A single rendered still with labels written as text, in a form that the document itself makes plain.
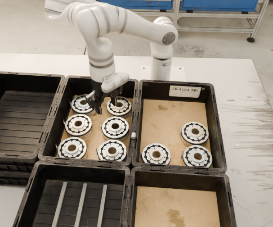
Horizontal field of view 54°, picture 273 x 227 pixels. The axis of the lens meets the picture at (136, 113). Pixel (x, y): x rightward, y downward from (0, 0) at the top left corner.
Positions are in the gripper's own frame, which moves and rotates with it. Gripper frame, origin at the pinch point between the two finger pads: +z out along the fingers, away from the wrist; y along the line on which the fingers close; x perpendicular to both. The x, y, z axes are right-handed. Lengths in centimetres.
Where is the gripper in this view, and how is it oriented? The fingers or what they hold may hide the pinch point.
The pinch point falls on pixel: (106, 106)
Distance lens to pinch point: 90.9
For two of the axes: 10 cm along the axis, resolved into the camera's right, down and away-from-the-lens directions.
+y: -7.5, 5.0, -4.3
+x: 6.6, 5.8, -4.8
